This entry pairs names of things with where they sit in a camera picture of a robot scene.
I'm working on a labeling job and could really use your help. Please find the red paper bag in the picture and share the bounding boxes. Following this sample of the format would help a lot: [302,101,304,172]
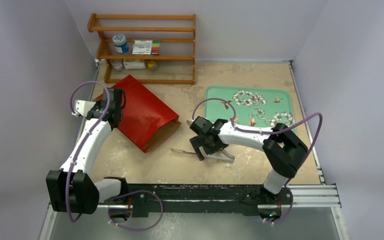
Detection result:
[110,75,181,153]

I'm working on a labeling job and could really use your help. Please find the green floral tray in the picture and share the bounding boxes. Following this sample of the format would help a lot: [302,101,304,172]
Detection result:
[204,85,295,128]

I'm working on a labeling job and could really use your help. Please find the metal tongs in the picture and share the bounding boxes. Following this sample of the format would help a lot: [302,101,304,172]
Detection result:
[170,148,236,164]

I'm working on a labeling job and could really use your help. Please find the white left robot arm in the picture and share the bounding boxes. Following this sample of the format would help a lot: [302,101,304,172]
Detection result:
[46,88,129,215]

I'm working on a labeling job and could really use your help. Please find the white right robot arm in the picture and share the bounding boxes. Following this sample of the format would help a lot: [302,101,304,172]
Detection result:
[187,116,309,204]

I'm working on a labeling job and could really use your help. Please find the clear plastic bottle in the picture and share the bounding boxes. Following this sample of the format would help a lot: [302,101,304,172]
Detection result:
[110,59,124,71]

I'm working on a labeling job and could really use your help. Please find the small white box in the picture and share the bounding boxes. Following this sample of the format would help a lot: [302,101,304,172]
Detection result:
[123,59,146,70]

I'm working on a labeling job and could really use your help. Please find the yellow grey cube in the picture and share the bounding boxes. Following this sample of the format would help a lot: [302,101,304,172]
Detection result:
[147,60,159,71]

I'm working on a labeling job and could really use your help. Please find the blue lidded jar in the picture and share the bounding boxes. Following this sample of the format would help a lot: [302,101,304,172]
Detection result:
[112,34,129,54]

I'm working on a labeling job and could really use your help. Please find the coloured marker set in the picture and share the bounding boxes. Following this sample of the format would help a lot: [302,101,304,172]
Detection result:
[131,40,161,55]

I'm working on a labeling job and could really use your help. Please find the wooden shelf rack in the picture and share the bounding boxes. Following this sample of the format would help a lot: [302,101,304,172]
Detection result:
[87,13,197,85]

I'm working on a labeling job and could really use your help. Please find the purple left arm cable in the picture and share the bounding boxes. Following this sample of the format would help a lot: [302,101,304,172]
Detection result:
[64,81,165,232]

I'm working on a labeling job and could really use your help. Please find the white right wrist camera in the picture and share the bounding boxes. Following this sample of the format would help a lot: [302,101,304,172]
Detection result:
[186,120,193,128]

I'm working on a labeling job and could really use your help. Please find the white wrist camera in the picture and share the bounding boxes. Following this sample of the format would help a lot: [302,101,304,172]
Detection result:
[186,120,193,128]
[71,99,95,117]

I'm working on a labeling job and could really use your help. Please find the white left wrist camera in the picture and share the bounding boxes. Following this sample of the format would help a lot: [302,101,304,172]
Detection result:
[71,99,95,117]

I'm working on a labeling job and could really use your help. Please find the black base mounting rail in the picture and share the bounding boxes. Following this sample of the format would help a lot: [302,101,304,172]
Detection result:
[105,183,293,218]

